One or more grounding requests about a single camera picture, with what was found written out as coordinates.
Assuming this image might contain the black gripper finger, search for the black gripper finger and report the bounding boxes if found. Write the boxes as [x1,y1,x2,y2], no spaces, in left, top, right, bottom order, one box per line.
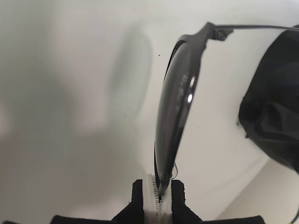
[111,174,163,224]
[162,179,204,224]

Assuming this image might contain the black round sunglasses yellow-taped temples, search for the black round sunglasses yellow-taped temples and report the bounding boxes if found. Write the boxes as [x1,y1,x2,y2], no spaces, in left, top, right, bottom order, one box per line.
[153,22,299,224]

